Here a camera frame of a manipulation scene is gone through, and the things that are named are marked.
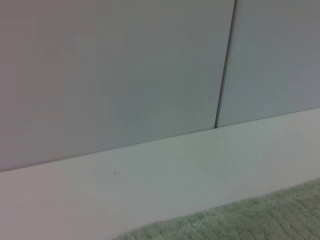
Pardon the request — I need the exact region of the green terry towel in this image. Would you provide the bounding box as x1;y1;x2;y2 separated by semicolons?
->
113;177;320;240

